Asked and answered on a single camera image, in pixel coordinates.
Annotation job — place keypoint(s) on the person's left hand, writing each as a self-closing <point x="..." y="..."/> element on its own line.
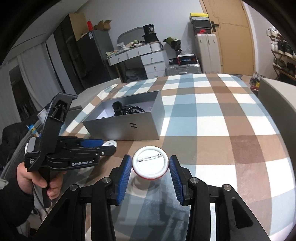
<point x="27" y="178"/>

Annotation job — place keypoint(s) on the small black box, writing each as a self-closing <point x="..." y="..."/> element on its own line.
<point x="173" y="61"/>

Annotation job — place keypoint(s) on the red packet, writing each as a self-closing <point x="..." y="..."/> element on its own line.
<point x="89" y="25"/>

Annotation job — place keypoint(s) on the black shoe box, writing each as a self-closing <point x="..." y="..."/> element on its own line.
<point x="201" y="24"/>

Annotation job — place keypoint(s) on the white desk with drawers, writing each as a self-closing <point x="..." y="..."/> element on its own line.
<point x="153" y="62"/>

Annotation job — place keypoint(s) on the wooden shoe rack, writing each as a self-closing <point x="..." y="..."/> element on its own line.
<point x="283" y="55"/>

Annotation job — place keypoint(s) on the red-logo shoe box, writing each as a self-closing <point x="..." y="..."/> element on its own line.
<point x="203" y="31"/>

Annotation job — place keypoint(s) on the dark clothes pile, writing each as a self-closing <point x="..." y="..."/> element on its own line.
<point x="135" y="74"/>

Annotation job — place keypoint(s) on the yellow toy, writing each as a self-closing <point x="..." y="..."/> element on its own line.
<point x="254" y="82"/>

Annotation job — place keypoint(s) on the wooden door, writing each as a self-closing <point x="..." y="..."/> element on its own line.
<point x="234" y="44"/>

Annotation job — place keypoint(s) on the red-rimmed white pin badge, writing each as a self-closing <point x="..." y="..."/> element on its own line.
<point x="150" y="166"/>

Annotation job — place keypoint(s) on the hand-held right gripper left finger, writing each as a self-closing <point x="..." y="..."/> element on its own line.
<point x="123" y="183"/>

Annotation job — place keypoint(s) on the dark wrapped bouquet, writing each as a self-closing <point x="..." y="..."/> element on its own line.
<point x="173" y="42"/>

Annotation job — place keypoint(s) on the silver cardboard box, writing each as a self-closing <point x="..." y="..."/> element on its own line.
<point x="120" y="129"/>

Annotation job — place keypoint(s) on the beige suitcase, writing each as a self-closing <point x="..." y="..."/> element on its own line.
<point x="209" y="54"/>

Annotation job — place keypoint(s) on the dark wardrobe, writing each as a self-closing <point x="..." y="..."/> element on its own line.
<point x="67" y="64"/>

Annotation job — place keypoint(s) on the black and red box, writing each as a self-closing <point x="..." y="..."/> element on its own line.
<point x="187" y="59"/>

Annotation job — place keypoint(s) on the black fabric hair accessory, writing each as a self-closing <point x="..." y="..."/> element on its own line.
<point x="118" y="107"/>

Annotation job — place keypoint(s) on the person's left forearm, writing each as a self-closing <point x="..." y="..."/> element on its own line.
<point x="13" y="208"/>

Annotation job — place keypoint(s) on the yellow-lidded shoe box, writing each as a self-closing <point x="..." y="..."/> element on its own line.
<point x="199" y="16"/>

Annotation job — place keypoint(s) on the black cylindrical box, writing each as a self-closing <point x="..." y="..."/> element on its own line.
<point x="150" y="33"/>

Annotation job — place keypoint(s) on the small open cardboard box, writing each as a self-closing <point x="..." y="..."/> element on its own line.
<point x="103" y="25"/>

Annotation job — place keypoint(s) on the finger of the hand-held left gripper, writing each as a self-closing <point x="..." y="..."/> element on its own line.
<point x="93" y="142"/>
<point x="108" y="151"/>

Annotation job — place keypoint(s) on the pile of desk clutter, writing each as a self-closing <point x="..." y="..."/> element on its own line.
<point x="124" y="47"/>

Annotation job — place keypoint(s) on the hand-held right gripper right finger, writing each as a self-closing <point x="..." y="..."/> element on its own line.
<point x="178" y="183"/>

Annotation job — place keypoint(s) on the dark grey refrigerator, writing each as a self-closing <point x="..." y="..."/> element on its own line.
<point x="94" y="58"/>

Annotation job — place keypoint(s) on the tall cardboard box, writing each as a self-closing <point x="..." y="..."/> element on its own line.
<point x="77" y="25"/>

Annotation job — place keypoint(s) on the silver suitcase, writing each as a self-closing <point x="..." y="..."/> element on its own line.
<point x="182" y="69"/>

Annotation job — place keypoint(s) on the white curtain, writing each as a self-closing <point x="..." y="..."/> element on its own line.
<point x="32" y="78"/>

